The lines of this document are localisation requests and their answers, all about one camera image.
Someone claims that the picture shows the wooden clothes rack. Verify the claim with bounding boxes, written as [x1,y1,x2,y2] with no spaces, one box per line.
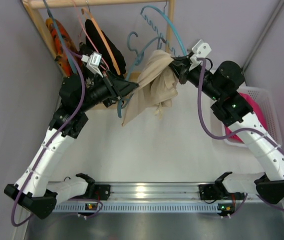
[21,0,166,73]

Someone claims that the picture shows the pink trousers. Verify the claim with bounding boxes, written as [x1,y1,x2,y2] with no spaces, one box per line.
[225,94,271,150]

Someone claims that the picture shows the orange patterned trousers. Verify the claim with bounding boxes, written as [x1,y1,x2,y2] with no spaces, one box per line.
[45,18,79,77]

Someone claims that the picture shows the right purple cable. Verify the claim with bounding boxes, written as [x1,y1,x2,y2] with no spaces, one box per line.
[198,56,284,214]

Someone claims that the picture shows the orange wooden hanger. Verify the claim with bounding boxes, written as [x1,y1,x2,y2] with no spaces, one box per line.
[81,7,121,75]

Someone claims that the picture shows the blue hanger far left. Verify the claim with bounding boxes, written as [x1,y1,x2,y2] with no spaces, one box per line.
[43,0,77,74]

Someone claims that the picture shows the beige trousers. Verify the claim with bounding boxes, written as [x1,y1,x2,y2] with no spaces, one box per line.
[122,50,178,126]

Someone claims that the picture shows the black white patterned trousers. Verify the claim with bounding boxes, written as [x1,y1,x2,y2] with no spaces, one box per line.
[79,42,94,64]

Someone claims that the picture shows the pink wire hanger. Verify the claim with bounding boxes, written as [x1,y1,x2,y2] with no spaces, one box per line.
[71,0,110,73]

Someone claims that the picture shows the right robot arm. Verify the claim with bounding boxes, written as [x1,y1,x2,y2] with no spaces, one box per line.
[169,54,284,205]

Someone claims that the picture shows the light blue hanger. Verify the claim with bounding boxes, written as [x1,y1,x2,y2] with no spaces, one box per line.
[140,0,187,57]

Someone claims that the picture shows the grey-blue hanger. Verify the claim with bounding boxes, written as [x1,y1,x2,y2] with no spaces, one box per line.
[117,31,166,119]

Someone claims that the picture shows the white plastic basket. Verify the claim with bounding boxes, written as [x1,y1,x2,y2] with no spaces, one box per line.
[221,86,282,150]

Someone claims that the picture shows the aluminium rail base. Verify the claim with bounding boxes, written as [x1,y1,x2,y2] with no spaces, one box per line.
[51,181,265,217]

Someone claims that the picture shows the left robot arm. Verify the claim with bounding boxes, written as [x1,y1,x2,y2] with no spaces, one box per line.
[4,70,139,220]

